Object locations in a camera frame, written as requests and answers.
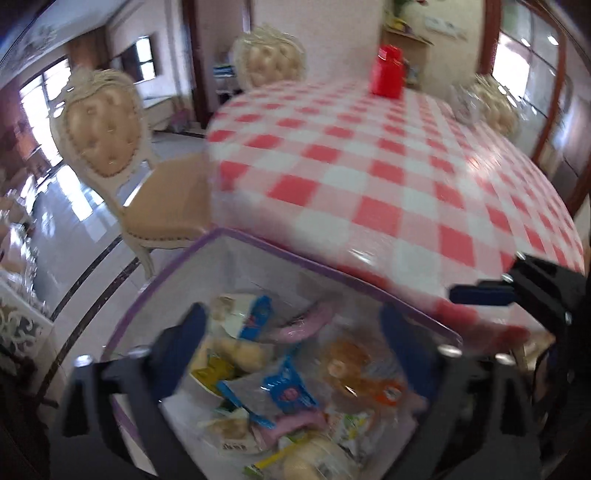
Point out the clear purple-rimmed storage box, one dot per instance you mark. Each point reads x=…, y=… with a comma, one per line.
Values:
x=258, y=267

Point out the orange and white snack packet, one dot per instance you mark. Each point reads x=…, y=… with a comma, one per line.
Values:
x=369, y=374

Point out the clear bun packet white label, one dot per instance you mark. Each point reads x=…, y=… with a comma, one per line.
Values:
x=231, y=429

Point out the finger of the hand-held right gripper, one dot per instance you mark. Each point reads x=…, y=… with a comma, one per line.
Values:
x=480, y=293

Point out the clear yellow-edged snack packet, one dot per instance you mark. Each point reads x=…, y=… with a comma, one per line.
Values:
x=300, y=457

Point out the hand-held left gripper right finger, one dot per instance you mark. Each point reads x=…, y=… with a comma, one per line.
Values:
x=406, y=355

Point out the cream tufted dining chair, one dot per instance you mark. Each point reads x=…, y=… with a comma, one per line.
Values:
x=270, y=60
x=496, y=108
x=104, y=134

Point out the black flat television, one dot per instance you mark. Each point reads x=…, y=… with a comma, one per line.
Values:
x=138, y=57

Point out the green yellow blue snack packet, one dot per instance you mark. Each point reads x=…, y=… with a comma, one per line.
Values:
x=212, y=369

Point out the clear beige bun packet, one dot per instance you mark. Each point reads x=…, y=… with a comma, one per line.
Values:
x=244, y=353

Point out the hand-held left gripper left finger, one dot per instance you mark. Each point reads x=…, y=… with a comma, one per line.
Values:
x=184, y=346

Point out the clear bun packet blue label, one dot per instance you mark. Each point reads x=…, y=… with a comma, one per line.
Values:
x=254, y=318

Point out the pink snack packet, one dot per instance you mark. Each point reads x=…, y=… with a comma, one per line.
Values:
x=295, y=422
x=304, y=323

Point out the red checked tablecloth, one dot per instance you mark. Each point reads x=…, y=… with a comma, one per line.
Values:
x=392, y=207

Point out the red thermos jug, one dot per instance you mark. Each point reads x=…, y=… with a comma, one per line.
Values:
x=388, y=74

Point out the white ornate cabinet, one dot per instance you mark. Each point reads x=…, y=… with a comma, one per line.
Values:
x=18, y=314

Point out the wood framed glass door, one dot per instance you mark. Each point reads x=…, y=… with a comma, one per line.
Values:
x=531, y=69

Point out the wooden wall shelf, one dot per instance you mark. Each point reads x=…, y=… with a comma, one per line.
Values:
x=415, y=41

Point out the bright window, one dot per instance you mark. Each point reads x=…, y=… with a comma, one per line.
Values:
x=41, y=97

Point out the green and white snack packet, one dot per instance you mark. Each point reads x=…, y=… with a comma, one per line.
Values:
x=355, y=427

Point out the white low cabinet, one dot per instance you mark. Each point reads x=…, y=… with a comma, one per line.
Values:
x=159, y=110

